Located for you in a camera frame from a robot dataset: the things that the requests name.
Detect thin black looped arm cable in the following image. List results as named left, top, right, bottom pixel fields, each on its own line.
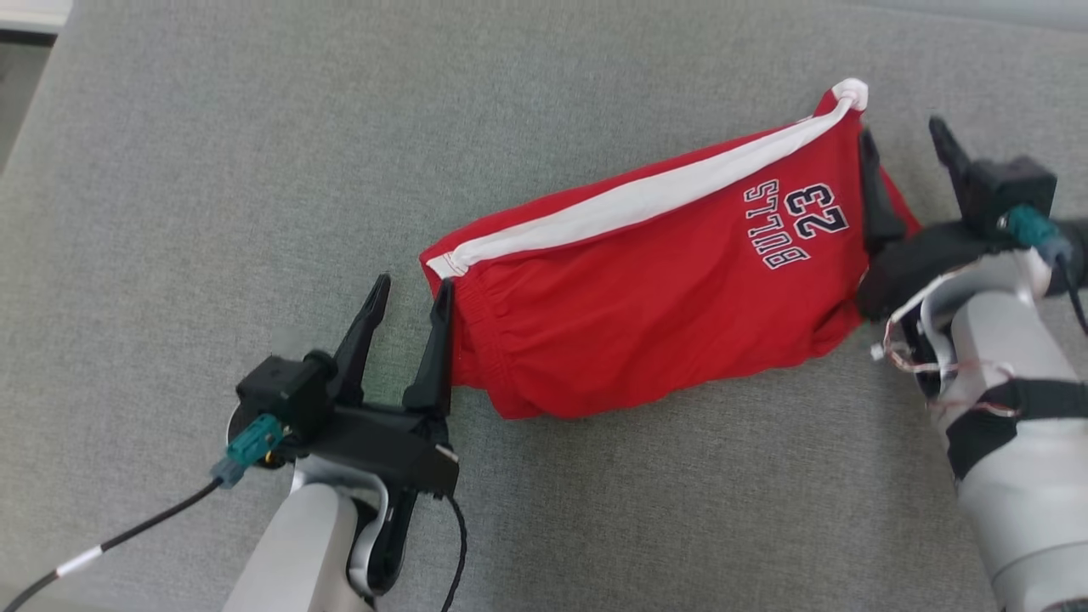
left=440, top=493, right=468, bottom=612

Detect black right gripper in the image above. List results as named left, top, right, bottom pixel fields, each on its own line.
left=854, top=116, right=1021, bottom=322

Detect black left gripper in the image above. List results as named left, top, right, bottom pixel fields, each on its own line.
left=293, top=272, right=462, bottom=501

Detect red Bulls 23 shorts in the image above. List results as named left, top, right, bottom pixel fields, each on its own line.
left=419, top=78, right=921, bottom=420

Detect black right camera cable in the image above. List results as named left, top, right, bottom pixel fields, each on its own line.
left=999, top=204, right=1088, bottom=334

